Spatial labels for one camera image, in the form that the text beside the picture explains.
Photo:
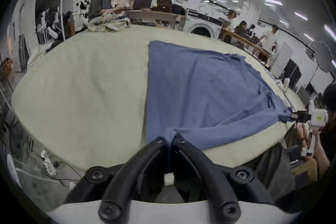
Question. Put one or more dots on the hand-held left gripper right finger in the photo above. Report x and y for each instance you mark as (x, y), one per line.
(207, 173)

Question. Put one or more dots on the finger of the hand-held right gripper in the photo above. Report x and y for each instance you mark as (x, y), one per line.
(292, 117)

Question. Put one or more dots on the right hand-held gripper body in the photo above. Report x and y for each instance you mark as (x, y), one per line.
(316, 116)

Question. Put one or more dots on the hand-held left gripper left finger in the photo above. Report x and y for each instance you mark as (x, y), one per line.
(136, 165)

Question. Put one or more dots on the blue shirt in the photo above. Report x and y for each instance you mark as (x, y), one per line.
(199, 91)

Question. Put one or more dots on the person's right forearm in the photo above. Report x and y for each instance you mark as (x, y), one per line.
(321, 157)

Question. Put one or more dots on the person's right hand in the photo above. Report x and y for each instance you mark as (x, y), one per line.
(304, 136)

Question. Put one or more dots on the person's legs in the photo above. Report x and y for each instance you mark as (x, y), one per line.
(275, 173)

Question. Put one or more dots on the round studio light on stand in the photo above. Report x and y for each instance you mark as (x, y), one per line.
(323, 56)

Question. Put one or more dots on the long wooden table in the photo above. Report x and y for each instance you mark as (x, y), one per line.
(246, 43)

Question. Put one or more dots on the white power strip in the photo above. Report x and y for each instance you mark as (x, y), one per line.
(49, 162)

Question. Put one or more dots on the bed with beige sheet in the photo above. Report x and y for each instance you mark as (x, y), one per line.
(86, 91)

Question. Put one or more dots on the white washing machine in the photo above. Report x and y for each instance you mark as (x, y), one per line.
(203, 26)

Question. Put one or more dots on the pile of patterned clothes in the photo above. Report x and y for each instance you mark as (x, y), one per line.
(110, 23)

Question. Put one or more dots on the dark laptop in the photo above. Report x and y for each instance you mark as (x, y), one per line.
(141, 3)

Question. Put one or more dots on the brown plush toy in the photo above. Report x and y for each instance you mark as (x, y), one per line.
(164, 3)

